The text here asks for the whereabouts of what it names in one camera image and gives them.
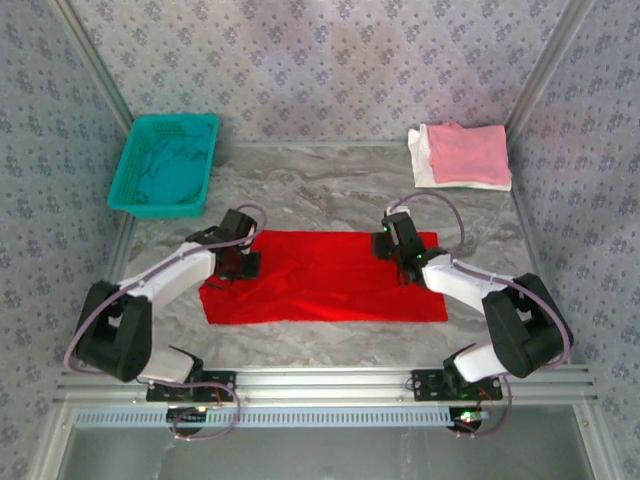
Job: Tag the red t-shirt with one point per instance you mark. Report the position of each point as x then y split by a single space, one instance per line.
320 280

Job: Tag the left black and white robot arm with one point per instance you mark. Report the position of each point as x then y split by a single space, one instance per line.
175 275

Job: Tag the right black and white robot arm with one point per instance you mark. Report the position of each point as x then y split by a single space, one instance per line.
460 285

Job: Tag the folded white t-shirt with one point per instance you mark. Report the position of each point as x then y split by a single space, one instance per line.
419 160

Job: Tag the teal plastic basket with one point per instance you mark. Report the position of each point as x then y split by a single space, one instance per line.
150 212

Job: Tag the teal t-shirt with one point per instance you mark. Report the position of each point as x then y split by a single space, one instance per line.
170 175

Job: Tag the folded pink t-shirt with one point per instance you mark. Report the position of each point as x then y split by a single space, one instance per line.
470 155

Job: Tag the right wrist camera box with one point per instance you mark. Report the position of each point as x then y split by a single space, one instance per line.
400 227

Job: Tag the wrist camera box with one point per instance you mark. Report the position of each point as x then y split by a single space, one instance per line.
239 222
400 227

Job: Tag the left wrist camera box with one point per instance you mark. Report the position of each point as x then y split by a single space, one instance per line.
239 222

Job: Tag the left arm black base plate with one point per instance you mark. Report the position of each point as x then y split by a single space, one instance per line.
225 385

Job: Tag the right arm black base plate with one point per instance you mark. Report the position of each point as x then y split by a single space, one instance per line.
425 385

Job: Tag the aluminium mounting rail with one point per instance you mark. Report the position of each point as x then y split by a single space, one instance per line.
325 385

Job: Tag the aluminium frame post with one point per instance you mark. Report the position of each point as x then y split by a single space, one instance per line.
556 50
91 50

